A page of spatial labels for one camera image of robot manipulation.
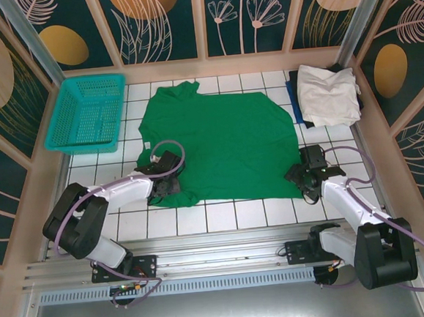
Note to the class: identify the green t-shirt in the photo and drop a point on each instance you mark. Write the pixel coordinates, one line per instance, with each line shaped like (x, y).
(225, 142)

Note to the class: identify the teal plastic basket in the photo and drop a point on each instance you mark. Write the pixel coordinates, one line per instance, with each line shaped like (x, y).
(84, 117)

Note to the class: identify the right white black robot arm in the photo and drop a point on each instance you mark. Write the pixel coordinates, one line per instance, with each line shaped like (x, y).
(344, 199)

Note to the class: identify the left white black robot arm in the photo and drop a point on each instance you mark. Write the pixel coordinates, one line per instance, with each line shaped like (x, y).
(126, 189)

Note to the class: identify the stack of folded clothes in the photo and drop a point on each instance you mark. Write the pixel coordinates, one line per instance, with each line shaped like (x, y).
(293, 75)

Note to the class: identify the blue folded t-shirt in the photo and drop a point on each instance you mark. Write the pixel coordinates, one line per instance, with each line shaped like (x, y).
(295, 104)

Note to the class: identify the white folded t-shirt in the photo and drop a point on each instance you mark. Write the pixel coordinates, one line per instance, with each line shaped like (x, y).
(328, 94)

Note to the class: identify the yellow power connector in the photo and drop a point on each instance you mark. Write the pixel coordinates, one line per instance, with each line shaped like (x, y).
(137, 288)
(332, 267)

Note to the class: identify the grey metal sheet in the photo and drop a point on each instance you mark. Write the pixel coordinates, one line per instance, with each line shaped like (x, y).
(224, 311)

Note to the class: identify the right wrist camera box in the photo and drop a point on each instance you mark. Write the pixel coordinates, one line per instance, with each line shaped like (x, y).
(312, 156)

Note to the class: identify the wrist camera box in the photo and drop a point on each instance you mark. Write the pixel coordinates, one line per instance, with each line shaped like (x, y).
(170, 161)
(312, 156)

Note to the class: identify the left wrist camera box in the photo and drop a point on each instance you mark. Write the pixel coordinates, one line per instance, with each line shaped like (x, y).
(170, 161)

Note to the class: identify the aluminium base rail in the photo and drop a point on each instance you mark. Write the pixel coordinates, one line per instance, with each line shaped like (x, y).
(219, 255)

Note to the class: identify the aluminium frame post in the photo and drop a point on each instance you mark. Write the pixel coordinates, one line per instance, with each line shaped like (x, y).
(46, 57)
(360, 11)

